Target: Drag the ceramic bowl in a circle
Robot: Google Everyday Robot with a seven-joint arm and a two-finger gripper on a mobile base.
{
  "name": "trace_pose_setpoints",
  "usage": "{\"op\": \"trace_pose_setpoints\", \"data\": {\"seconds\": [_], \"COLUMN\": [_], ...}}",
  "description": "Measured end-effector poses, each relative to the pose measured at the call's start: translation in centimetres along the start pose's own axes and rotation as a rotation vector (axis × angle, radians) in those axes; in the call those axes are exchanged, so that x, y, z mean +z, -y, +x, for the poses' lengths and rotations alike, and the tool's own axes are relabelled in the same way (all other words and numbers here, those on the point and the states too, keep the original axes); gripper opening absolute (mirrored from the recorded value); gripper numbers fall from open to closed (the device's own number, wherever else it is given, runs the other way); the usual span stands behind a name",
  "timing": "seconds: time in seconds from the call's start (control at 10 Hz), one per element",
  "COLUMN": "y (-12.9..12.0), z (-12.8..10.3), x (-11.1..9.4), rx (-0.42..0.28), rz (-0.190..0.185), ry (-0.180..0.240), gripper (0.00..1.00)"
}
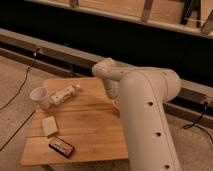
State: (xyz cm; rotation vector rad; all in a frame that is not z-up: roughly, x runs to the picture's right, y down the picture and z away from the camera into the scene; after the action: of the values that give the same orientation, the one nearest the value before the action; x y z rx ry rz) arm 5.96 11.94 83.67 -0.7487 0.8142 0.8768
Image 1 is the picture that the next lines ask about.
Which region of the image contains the white paper cup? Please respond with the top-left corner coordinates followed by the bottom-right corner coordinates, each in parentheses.
top-left (30, 87), bottom-right (50, 109)

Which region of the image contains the dark rectangular box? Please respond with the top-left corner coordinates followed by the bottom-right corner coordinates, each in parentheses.
top-left (49, 137), bottom-right (75, 158)

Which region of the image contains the black cable right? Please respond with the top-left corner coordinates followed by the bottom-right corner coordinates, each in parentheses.
top-left (181, 99), bottom-right (213, 147)

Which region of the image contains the wooden board table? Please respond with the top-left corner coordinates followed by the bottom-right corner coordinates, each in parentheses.
top-left (21, 77), bottom-right (128, 166)

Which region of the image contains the black cable left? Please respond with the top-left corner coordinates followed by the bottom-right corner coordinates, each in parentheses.
top-left (0, 47), bottom-right (42, 112)

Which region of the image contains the black cable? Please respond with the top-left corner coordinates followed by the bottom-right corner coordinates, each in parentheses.
top-left (181, 99), bottom-right (213, 147)
top-left (0, 47), bottom-right (42, 112)

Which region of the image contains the white plastic bottle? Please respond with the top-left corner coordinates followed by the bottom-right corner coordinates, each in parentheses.
top-left (50, 84), bottom-right (81, 106)

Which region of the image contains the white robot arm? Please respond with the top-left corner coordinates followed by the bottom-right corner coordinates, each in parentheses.
top-left (92, 58), bottom-right (182, 171)

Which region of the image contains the beige sponge block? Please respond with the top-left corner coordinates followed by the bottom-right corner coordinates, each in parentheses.
top-left (42, 116), bottom-right (58, 137)

